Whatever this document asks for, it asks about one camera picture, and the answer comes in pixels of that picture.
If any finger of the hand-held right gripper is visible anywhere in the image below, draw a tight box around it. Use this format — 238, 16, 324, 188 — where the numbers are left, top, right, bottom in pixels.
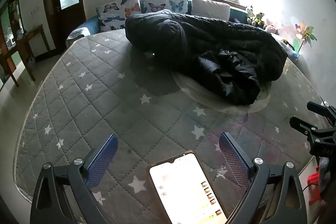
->
289, 116, 336, 143
307, 101, 336, 122

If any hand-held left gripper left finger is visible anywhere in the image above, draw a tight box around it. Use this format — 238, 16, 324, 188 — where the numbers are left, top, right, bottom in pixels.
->
30, 134, 118, 224

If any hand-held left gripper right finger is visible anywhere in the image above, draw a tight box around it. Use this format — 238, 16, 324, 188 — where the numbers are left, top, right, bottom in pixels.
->
219, 132, 308, 224

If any black down jacket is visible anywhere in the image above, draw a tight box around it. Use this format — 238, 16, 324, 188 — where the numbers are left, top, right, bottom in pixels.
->
125, 9, 289, 106

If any red plastic stool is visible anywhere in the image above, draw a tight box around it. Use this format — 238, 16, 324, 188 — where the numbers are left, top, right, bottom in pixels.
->
306, 166, 322, 205

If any smartphone with lit screen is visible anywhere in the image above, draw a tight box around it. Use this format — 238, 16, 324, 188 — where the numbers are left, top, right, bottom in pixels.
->
149, 151, 228, 224

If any grey quilted star mattress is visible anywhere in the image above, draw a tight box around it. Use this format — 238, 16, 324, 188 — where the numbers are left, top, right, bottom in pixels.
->
13, 28, 328, 224

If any pastel pinwheel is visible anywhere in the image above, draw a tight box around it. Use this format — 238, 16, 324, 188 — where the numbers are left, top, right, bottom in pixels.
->
293, 21, 318, 52

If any pink plush toy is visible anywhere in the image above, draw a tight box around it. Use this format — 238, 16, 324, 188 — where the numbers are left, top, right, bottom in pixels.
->
264, 22, 279, 35

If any green plush toy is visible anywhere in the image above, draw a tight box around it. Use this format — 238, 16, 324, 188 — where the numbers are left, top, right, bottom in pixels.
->
252, 13, 265, 28

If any husky plush toy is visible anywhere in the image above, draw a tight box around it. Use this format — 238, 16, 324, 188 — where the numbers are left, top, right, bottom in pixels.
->
245, 5, 256, 25

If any dark wooden glass door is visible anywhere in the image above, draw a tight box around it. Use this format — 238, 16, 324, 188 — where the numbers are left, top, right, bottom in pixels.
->
42, 0, 86, 52

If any wooden desk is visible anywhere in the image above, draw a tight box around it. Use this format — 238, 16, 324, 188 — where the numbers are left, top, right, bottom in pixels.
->
0, 25, 50, 87

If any butterfly print pillow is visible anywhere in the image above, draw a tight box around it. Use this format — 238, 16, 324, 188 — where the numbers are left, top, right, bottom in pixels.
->
143, 0, 189, 14
96, 0, 142, 32

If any plain white pillow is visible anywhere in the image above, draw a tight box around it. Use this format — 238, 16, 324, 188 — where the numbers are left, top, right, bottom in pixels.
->
191, 0, 231, 21

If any wooden display cabinet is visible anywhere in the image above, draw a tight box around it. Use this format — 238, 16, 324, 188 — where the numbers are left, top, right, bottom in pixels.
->
0, 0, 27, 83

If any black cable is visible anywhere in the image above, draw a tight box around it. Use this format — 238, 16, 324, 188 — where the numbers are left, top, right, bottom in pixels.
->
302, 181, 319, 192

